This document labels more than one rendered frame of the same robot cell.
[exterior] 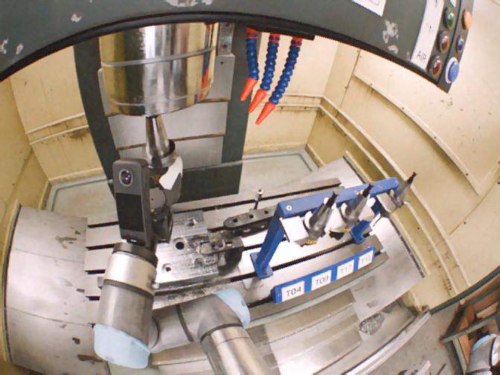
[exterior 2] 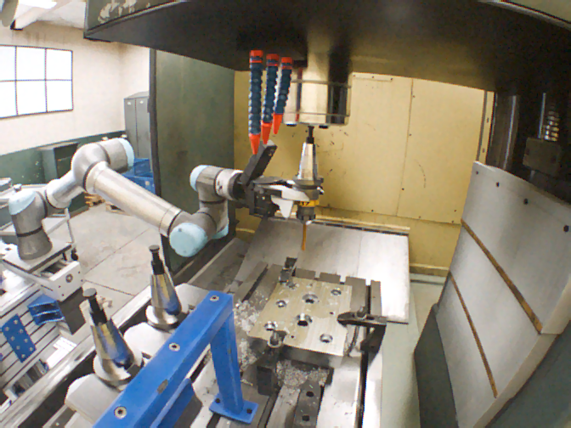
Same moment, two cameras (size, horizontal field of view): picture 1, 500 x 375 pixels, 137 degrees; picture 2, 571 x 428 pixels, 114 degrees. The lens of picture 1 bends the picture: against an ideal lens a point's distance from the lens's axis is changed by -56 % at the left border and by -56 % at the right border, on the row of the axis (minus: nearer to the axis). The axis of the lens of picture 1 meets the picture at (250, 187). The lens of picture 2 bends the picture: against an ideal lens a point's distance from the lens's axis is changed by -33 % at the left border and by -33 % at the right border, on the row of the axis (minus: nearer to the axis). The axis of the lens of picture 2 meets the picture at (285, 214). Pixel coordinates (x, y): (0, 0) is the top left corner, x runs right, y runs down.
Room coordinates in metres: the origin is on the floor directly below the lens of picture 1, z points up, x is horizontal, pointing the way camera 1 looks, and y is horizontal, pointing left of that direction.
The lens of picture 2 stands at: (0.61, -0.27, 1.49)
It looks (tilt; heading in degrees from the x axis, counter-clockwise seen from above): 21 degrees down; 132
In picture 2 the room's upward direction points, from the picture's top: 2 degrees clockwise
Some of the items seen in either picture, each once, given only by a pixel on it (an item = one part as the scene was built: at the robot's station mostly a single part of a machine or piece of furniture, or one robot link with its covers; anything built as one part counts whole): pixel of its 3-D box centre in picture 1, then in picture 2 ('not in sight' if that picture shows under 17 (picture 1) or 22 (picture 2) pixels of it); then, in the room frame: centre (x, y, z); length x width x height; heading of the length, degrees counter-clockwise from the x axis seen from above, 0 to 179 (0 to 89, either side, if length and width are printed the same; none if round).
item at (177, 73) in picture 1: (158, 53); (308, 92); (0.27, 0.16, 1.53); 0.16 x 0.16 x 0.12
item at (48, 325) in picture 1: (58, 287); (324, 270); (-0.03, 0.75, 0.75); 0.89 x 0.67 x 0.26; 27
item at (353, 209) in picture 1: (359, 203); (108, 340); (0.34, -0.26, 1.26); 0.04 x 0.04 x 0.07
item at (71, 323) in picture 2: not in sight; (51, 307); (-0.57, -0.42, 0.77); 0.36 x 0.10 x 0.09; 32
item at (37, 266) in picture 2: not in sight; (36, 256); (-0.58, -0.40, 1.01); 0.36 x 0.22 x 0.06; 32
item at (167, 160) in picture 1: (158, 153); (308, 183); (0.27, 0.17, 1.35); 0.06 x 0.06 x 0.03
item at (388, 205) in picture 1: (386, 202); not in sight; (0.41, -0.41, 1.21); 0.07 x 0.05 x 0.01; 27
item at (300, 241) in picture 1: (295, 231); (188, 295); (0.27, -0.11, 1.21); 0.07 x 0.05 x 0.01; 27
